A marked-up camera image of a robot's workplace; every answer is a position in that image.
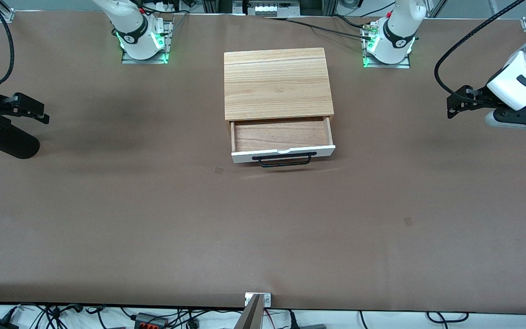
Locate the white drawer with black handle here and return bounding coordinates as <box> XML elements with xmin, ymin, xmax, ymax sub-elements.
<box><xmin>230</xmin><ymin>117</ymin><xmax>336</xmax><ymax>169</ymax></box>

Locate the black cylindrical vase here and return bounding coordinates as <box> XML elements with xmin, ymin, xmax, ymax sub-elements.
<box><xmin>0</xmin><ymin>128</ymin><xmax>41</xmax><ymax>160</ymax></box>

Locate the light wooden cabinet box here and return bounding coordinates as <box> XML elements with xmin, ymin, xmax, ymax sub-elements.
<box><xmin>224</xmin><ymin>48</ymin><xmax>335</xmax><ymax>122</ymax></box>

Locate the white power strip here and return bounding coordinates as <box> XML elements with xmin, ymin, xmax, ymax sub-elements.
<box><xmin>247</xmin><ymin>0</ymin><xmax>289</xmax><ymax>18</ymax></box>

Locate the grey adapter with orange plugs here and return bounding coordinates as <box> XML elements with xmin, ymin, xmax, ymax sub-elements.
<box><xmin>134</xmin><ymin>313</ymin><xmax>169</xmax><ymax>329</ymax></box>

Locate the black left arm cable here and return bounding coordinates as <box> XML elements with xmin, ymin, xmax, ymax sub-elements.
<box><xmin>434</xmin><ymin>0</ymin><xmax>526</xmax><ymax>104</ymax></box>

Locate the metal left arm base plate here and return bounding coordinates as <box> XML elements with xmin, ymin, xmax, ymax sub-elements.
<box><xmin>361</xmin><ymin>22</ymin><xmax>412</xmax><ymax>69</ymax></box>

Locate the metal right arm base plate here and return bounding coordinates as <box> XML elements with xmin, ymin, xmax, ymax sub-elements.
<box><xmin>121</xmin><ymin>20</ymin><xmax>174</xmax><ymax>64</ymax></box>

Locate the long black table cable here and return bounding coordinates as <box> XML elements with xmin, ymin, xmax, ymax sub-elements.
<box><xmin>263</xmin><ymin>17</ymin><xmax>376</xmax><ymax>40</ymax></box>

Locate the black looped floor cable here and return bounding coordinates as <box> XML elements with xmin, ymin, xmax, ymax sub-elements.
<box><xmin>426</xmin><ymin>312</ymin><xmax>469</xmax><ymax>324</ymax></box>

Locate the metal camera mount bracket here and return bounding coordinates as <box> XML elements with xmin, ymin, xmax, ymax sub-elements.
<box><xmin>233</xmin><ymin>292</ymin><xmax>272</xmax><ymax>329</ymax></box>

